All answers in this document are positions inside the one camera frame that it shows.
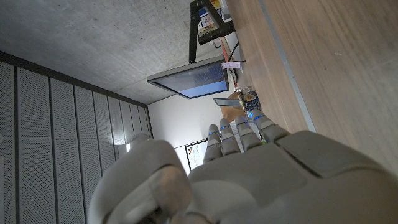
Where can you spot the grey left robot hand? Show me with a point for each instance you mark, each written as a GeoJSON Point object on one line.
{"type": "Point", "coordinates": [264, 186]}

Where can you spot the whiteboard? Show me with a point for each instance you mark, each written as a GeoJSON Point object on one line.
{"type": "Point", "coordinates": [197, 155]}

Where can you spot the small blue printed box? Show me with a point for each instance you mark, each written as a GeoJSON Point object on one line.
{"type": "Point", "coordinates": [249, 100]}

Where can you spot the silver laptop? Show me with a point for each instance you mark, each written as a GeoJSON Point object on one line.
{"type": "Point", "coordinates": [227, 102]}

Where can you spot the flat computer monitor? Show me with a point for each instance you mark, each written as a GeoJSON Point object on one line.
{"type": "Point", "coordinates": [194, 81]}

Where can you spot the ceiling light strip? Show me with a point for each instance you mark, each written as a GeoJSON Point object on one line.
{"type": "Point", "coordinates": [127, 147]}

